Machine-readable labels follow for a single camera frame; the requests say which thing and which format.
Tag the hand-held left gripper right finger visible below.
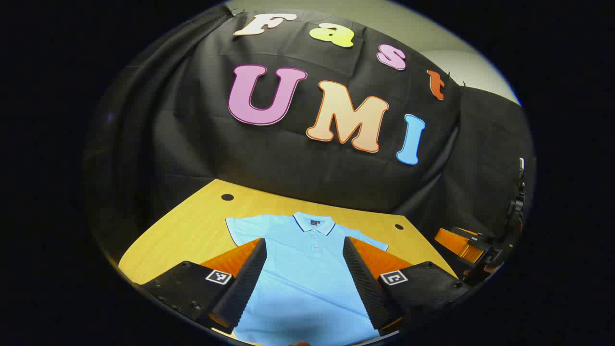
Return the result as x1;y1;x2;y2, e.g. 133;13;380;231
342;236;470;337

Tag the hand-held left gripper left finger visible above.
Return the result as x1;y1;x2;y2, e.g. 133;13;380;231
139;238;268;334

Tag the light blue polo T-shirt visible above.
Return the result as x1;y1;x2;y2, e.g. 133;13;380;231
225;211;390;346

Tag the black backdrop cloth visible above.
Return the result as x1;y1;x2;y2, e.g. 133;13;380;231
84;4;536;274

